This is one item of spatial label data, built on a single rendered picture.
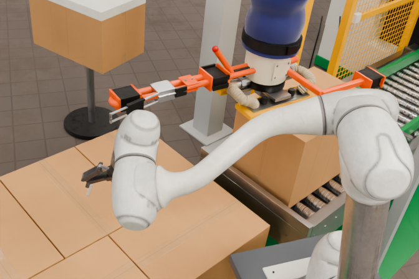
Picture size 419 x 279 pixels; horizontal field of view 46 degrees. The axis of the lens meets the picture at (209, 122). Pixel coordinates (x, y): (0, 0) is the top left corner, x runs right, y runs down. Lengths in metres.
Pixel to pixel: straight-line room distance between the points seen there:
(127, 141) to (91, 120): 2.45
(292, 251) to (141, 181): 0.91
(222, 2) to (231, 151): 2.01
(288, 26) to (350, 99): 0.63
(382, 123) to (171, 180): 0.49
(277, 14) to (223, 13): 1.41
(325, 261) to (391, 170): 0.63
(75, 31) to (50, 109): 0.96
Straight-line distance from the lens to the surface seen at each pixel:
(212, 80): 1.74
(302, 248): 1.95
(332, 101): 1.22
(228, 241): 2.18
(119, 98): 1.59
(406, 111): 3.40
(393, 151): 1.07
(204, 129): 3.59
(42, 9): 3.27
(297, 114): 1.22
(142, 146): 1.21
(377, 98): 1.22
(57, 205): 2.31
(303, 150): 2.14
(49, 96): 4.04
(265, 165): 2.33
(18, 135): 3.66
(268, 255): 1.89
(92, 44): 3.04
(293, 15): 1.78
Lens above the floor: 2.16
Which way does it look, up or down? 35 degrees down
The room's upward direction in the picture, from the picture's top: 7 degrees clockwise
